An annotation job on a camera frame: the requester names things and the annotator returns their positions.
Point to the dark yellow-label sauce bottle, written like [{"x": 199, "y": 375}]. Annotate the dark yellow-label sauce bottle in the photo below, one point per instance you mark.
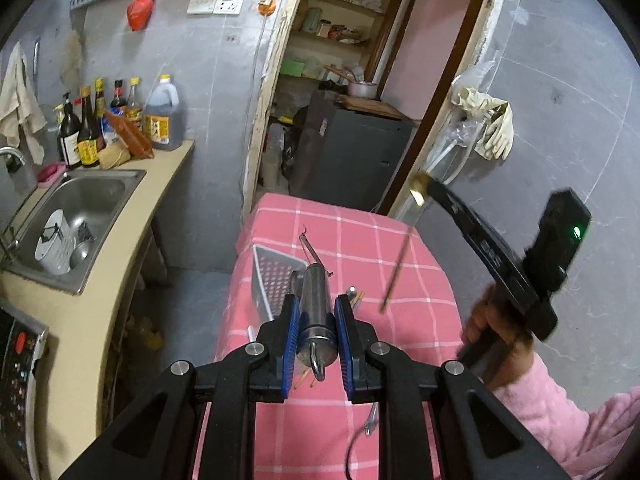
[{"x": 89, "y": 145}]

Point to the steel spoon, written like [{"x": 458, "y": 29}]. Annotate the steel spoon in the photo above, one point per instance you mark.
[{"x": 350, "y": 292}]

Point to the wooden door frame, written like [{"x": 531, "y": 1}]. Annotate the wooden door frame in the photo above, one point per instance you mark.
[{"x": 270, "y": 85}]

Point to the steel kitchen sink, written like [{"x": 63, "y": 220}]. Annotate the steel kitchen sink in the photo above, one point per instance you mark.
[{"x": 95, "y": 195}]

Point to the cream rubber gloves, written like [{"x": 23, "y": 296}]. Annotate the cream rubber gloves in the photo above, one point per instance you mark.
[{"x": 492, "y": 120}]

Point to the beige kitchen counter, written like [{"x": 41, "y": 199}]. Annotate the beige kitchen counter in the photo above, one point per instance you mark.
[{"x": 125, "y": 280}]

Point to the white wall switch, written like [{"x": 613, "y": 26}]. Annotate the white wall switch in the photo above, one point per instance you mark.
[{"x": 201, "y": 3}]

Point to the white plastic utensil basket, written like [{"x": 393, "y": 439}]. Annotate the white plastic utensil basket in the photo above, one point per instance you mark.
[{"x": 275, "y": 280}]

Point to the wooden cutting board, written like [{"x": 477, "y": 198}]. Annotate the wooden cutting board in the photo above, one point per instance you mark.
[{"x": 380, "y": 107}]

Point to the black induction cooker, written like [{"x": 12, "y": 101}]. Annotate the black induction cooker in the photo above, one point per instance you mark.
[{"x": 20, "y": 385}]

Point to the large brown oil jug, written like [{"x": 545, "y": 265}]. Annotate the large brown oil jug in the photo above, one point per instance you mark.
[{"x": 164, "y": 120}]

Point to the steel pot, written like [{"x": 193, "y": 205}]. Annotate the steel pot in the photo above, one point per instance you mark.
[{"x": 362, "y": 90}]

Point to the dark pump sauce bottle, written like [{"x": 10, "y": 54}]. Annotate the dark pump sauce bottle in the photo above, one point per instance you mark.
[{"x": 69, "y": 135}]

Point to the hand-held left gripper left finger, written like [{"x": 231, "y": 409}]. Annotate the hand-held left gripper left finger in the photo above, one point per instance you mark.
[{"x": 290, "y": 350}]

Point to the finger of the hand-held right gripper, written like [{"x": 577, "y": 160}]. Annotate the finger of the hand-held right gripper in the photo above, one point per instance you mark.
[{"x": 452, "y": 207}]

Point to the beige tied bag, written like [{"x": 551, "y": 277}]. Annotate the beige tied bag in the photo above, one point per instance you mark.
[{"x": 115, "y": 156}]

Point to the green box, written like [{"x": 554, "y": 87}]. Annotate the green box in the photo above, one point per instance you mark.
[{"x": 292, "y": 67}]

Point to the steel faucet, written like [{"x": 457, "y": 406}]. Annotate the steel faucet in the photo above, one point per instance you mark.
[{"x": 12, "y": 155}]

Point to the pink checked tablecloth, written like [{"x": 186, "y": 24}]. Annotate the pink checked tablecloth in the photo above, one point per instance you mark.
[{"x": 350, "y": 240}]

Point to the grey cabinet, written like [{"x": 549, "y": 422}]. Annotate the grey cabinet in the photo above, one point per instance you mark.
[{"x": 350, "y": 155}]

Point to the orange-brown packet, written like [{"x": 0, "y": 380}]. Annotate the orange-brown packet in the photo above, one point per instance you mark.
[{"x": 132, "y": 137}]

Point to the orange wall hook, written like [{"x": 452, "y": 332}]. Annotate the orange wall hook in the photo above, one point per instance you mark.
[{"x": 266, "y": 6}]

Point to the beige hanging towel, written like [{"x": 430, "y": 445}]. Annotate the beige hanging towel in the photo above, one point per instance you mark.
[{"x": 20, "y": 105}]

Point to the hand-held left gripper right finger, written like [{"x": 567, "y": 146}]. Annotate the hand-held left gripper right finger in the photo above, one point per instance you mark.
[{"x": 346, "y": 350}]

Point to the white mug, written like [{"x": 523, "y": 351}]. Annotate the white mug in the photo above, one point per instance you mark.
[{"x": 52, "y": 245}]

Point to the person's right hand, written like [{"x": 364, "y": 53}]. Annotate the person's right hand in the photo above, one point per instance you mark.
[{"x": 480, "y": 317}]

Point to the person's right forearm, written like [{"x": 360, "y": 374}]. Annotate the person's right forearm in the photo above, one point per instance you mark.
[{"x": 565, "y": 425}]

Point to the pink sponge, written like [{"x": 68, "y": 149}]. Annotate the pink sponge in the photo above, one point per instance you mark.
[{"x": 52, "y": 174}]

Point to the red plastic bag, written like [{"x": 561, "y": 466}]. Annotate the red plastic bag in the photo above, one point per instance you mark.
[{"x": 141, "y": 7}]

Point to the hanging beige scrubber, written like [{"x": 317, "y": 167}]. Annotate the hanging beige scrubber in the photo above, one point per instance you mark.
[{"x": 71, "y": 57}]

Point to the steel fork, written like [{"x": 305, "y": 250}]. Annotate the steel fork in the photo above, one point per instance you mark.
[{"x": 371, "y": 417}]

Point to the yellow-cap sauce bottle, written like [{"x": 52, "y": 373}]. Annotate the yellow-cap sauce bottle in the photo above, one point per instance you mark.
[{"x": 134, "y": 105}]

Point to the red-cap sauce bottle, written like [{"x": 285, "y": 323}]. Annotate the red-cap sauce bottle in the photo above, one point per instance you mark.
[{"x": 118, "y": 95}]

